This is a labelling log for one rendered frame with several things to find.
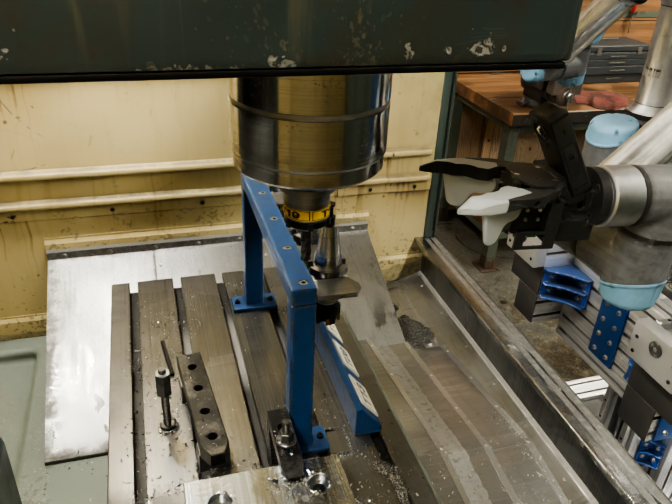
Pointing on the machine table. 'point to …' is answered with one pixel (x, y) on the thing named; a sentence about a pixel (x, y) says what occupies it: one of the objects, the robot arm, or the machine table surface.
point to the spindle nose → (309, 129)
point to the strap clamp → (293, 467)
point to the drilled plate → (253, 487)
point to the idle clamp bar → (220, 456)
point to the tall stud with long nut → (164, 397)
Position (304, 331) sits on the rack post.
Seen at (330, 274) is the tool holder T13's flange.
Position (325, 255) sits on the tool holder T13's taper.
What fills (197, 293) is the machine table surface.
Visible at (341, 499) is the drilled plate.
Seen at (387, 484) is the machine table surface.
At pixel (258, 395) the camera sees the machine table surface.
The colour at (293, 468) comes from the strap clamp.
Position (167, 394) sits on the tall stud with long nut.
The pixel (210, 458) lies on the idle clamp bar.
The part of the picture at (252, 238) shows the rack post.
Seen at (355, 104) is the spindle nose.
